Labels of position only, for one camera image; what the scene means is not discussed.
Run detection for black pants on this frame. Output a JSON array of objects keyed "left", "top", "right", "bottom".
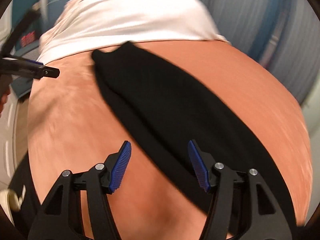
[{"left": 92, "top": 42, "right": 296, "bottom": 229}]

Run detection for person's hand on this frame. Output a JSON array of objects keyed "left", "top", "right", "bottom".
[{"left": 0, "top": 87, "right": 11, "bottom": 116}]

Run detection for blue upholstered headboard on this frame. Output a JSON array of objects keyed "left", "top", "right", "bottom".
[{"left": 12, "top": 0, "right": 101, "bottom": 98}]

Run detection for orange velvet bed cover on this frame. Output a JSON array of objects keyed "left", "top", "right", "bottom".
[{"left": 28, "top": 41, "right": 312, "bottom": 239}]

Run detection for white pillow cover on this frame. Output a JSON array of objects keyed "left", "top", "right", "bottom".
[{"left": 39, "top": 0, "right": 225, "bottom": 64}]

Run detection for grey striped curtain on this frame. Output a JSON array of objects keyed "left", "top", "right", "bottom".
[{"left": 201, "top": 0, "right": 319, "bottom": 103}]

